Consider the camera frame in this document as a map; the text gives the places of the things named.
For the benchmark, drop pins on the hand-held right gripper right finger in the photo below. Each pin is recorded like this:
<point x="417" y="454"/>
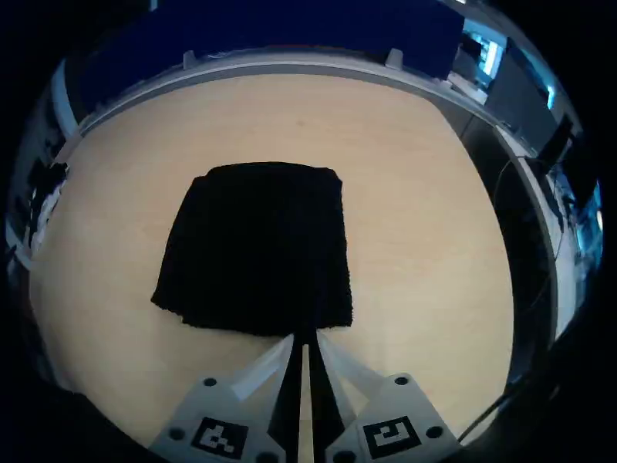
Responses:
<point x="400" y="410"/>

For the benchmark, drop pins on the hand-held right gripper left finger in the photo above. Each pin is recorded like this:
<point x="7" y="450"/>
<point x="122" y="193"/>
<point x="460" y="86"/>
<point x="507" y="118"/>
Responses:
<point x="217" y="410"/>

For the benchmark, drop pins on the black towel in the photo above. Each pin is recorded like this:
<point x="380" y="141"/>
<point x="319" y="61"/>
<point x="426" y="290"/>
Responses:
<point x="255" y="246"/>

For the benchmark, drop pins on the black monitor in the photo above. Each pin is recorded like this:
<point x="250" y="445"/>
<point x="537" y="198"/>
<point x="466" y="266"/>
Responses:
<point x="520" y="96"/>

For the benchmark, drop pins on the blue desk screen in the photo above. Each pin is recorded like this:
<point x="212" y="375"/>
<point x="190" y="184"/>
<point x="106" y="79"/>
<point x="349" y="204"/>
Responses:
<point x="270" y="24"/>

